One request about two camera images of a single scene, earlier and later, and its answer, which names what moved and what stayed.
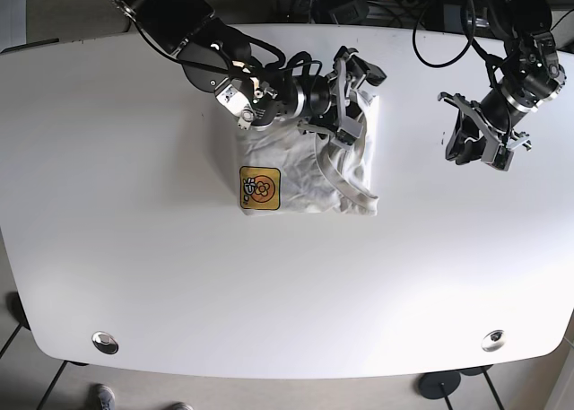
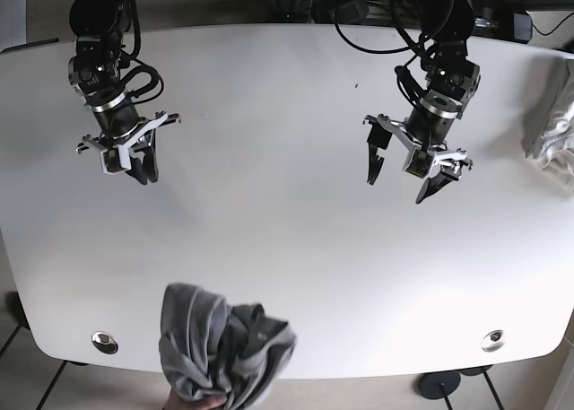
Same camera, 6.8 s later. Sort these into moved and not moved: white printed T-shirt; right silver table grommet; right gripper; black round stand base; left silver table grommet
Moved: white printed T-shirt; right gripper
Not moved: right silver table grommet; black round stand base; left silver table grommet
